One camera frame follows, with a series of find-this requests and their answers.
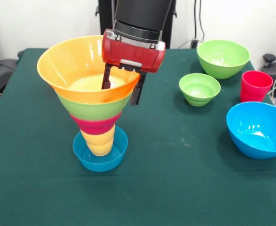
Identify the large blue plastic bowl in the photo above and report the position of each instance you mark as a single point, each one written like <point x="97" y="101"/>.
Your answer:
<point x="246" y="146"/>

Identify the small green plastic bowl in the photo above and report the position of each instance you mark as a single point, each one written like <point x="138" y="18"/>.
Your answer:
<point x="199" y="99"/>

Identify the small pink plastic bowl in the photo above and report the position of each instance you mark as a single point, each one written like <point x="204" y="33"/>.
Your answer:
<point x="95" y="127"/>

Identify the black chair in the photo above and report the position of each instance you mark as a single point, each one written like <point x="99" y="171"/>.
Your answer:
<point x="1" y="70"/>

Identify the small blue plastic bowl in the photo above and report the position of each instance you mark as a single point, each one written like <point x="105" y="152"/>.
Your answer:
<point x="97" y="164"/>

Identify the red plastic cup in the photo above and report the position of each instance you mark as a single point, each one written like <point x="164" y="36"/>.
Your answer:
<point x="255" y="93"/>

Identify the black round knob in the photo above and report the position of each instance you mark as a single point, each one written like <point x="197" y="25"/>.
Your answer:
<point x="269" y="57"/>

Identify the large orange plastic bowl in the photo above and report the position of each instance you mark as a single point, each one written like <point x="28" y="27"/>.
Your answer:
<point x="57" y="66"/>

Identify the large green plastic bowl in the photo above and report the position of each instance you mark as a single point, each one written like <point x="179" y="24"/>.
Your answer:
<point x="93" y="110"/>
<point x="223" y="69"/>

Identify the black plug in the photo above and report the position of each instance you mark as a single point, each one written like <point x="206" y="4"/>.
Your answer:
<point x="194" y="43"/>

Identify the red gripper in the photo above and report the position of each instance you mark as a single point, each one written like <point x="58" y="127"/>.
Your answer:
<point x="133" y="54"/>

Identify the dark green table cloth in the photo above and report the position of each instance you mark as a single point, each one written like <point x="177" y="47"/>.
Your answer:
<point x="175" y="188"/>

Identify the yellow plastic cup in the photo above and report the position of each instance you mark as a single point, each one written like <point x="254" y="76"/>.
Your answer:
<point x="100" y="146"/>

